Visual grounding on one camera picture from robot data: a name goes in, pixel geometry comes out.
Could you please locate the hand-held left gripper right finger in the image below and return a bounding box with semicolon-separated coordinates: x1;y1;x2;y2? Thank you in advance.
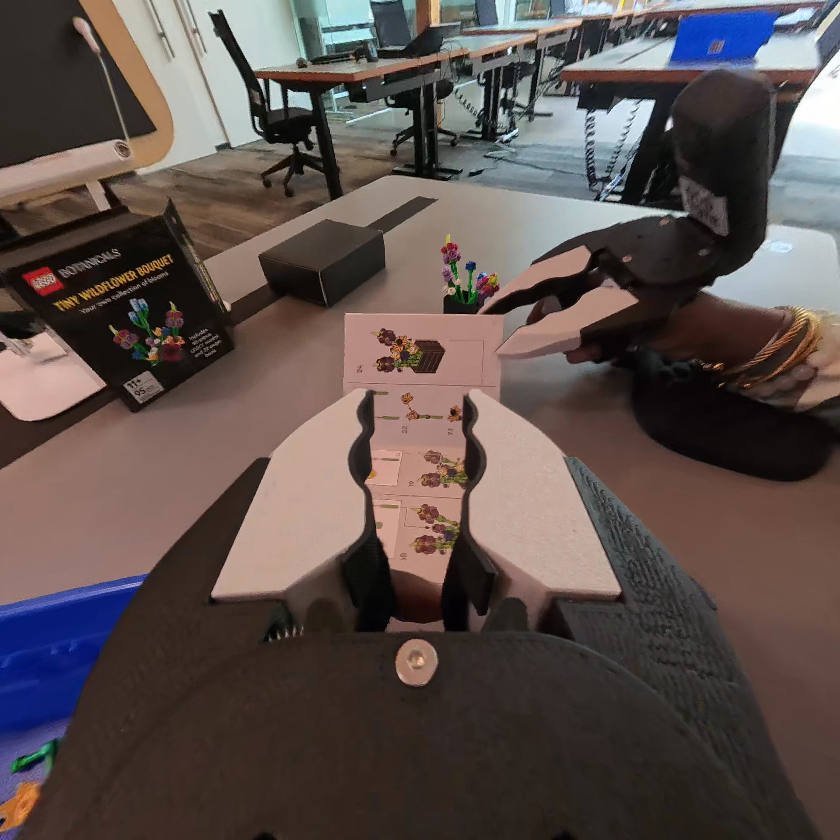
444;389;622;628

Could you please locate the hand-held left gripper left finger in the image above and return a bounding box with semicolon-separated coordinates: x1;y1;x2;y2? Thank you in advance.
213;389;395;628

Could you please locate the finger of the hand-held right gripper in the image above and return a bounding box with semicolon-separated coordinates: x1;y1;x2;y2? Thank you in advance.
497;289;647;362
483;247;607;316

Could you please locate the grey background desk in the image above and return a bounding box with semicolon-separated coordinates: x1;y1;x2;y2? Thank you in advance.
558;27;840;204

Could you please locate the wooden background desk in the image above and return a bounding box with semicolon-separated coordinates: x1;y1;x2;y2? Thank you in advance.
256;14;578;198

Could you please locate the person's right hand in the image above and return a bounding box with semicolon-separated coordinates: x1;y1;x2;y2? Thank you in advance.
565;292;788;382

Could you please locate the person's left hand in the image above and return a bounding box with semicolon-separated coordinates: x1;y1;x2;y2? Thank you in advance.
394;575;450;623

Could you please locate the LEGO flower bouquet in pot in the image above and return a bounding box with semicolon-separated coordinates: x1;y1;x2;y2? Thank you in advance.
439;234;502;316

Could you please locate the blue storage bin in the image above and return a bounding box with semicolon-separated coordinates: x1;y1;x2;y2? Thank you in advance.
670;11;779;64
0;575;148;840

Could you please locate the instruction booklet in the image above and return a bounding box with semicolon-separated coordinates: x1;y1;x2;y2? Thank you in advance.
342;313;506;578

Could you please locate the black wrist rest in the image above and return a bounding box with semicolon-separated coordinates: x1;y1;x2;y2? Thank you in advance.
630;355;836;483

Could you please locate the gold bangle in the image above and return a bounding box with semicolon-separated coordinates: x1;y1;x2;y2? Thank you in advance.
735;309;825;392
716;305;815;388

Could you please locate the flat black box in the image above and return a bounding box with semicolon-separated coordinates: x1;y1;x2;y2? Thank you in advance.
258;218;388;308

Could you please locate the black office chair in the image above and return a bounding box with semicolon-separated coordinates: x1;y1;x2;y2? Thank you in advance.
368;0;460;156
208;11;329;198

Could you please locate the black product box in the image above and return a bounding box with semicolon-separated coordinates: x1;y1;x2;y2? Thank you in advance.
4;200;237;413

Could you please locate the pile of toy brick pieces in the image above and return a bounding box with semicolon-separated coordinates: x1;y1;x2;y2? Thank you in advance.
0;735;64;834

